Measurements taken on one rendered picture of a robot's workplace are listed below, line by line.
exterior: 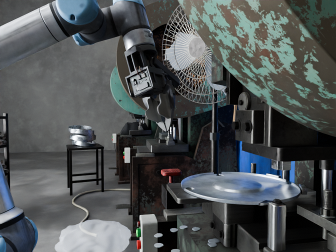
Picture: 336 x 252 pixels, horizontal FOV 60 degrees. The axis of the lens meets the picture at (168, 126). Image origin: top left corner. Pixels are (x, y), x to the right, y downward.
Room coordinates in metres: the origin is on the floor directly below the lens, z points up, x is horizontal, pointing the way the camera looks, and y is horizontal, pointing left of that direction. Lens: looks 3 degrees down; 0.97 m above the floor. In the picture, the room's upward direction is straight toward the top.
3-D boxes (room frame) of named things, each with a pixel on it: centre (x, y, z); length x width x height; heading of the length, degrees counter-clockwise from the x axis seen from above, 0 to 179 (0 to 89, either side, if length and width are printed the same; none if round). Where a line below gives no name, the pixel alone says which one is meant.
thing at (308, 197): (0.75, -0.30, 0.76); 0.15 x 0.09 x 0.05; 11
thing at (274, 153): (0.76, -0.31, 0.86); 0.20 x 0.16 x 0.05; 11
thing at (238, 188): (0.73, -0.18, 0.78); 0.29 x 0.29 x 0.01
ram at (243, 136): (0.75, -0.26, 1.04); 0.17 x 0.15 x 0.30; 101
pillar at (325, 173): (0.69, -0.38, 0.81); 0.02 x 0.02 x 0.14
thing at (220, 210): (0.72, -0.13, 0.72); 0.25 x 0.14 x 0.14; 101
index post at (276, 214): (0.56, -0.21, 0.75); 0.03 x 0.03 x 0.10; 11
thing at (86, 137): (3.57, 1.03, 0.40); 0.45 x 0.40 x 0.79; 23
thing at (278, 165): (0.75, -0.29, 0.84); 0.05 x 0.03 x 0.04; 11
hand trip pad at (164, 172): (1.03, -0.01, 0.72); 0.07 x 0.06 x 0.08; 101
